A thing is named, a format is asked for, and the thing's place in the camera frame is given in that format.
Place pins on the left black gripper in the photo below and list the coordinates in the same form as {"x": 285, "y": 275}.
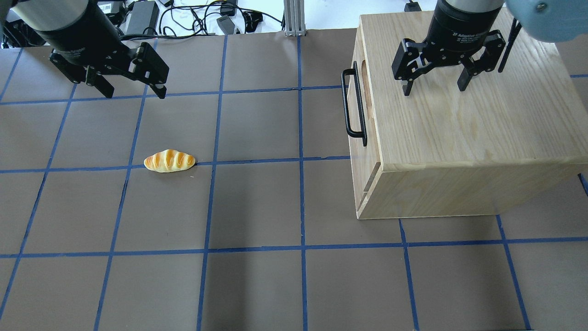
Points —
{"x": 79, "y": 31}

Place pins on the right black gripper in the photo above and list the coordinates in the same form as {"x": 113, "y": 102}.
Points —
{"x": 460, "y": 24}

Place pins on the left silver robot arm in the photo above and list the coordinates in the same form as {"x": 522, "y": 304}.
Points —
{"x": 20, "y": 7}

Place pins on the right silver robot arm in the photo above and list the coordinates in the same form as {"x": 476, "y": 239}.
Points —
{"x": 549, "y": 21}

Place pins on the light wooden drawer cabinet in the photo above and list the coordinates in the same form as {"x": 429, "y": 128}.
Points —
{"x": 444, "y": 152}

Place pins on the black power adapter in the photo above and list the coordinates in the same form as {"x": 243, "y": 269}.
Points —
{"x": 143, "y": 17}

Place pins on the toy bread roll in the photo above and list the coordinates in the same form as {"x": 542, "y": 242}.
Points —
{"x": 169, "y": 160}

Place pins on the aluminium frame post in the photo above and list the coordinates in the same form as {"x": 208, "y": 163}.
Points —
{"x": 294, "y": 18}

